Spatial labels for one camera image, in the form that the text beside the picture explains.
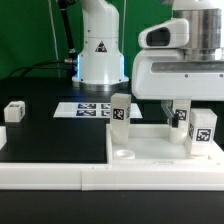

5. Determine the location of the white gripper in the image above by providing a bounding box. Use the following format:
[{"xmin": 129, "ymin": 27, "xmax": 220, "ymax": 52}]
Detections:
[{"xmin": 132, "ymin": 49, "xmax": 224, "ymax": 128}]

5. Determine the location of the white square table top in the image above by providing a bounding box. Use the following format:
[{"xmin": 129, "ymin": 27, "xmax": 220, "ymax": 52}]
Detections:
[{"xmin": 106, "ymin": 124, "xmax": 224, "ymax": 165}]

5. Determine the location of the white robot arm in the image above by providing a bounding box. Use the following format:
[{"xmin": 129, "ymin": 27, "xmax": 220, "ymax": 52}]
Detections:
[{"xmin": 56, "ymin": 0, "xmax": 224, "ymax": 125}]

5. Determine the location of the white marker sheet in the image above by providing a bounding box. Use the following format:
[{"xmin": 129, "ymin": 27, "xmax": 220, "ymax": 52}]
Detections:
[{"xmin": 54, "ymin": 102, "xmax": 142, "ymax": 118}]

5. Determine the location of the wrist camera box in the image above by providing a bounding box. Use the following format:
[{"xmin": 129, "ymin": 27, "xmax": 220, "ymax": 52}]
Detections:
[{"xmin": 138, "ymin": 18, "xmax": 189, "ymax": 49}]

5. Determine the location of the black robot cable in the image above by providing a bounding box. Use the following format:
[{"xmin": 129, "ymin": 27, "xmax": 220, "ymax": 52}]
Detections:
[{"xmin": 7, "ymin": 0, "xmax": 78, "ymax": 78}]

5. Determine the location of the white hanging cable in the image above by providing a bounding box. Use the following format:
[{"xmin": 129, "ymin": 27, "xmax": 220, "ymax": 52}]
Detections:
[{"xmin": 47, "ymin": 0, "xmax": 62, "ymax": 78}]

